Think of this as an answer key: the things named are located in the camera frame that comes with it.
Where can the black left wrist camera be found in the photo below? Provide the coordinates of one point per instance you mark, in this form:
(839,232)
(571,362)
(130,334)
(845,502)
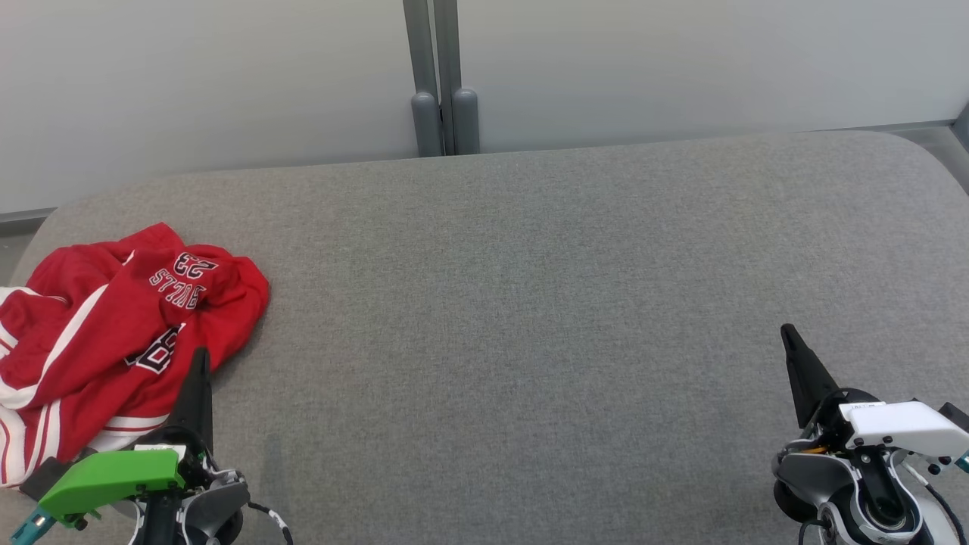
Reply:
(45,478)

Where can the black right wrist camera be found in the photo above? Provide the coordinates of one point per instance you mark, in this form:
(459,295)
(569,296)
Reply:
(955,416)

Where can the red Bulls shorts white stripes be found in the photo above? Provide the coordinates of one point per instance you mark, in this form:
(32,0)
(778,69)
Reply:
(212,303)

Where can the teal right camera connector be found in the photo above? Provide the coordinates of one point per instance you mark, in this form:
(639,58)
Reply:
(963,462)

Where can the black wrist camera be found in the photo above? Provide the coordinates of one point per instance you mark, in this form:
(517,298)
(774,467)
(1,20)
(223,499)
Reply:
(955,416)
(45,478)

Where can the grey partition post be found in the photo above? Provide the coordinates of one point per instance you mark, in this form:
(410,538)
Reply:
(424,113)
(463,113)

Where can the teal left camera connector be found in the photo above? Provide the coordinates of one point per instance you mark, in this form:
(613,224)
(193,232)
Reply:
(30,527)

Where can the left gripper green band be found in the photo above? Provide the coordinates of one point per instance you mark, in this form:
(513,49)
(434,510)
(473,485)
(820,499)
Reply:
(113,477)

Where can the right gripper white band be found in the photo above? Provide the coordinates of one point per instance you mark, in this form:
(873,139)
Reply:
(901,425)

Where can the teal camera connector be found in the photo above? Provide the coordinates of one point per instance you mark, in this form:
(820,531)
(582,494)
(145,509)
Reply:
(30,527)
(963,462)

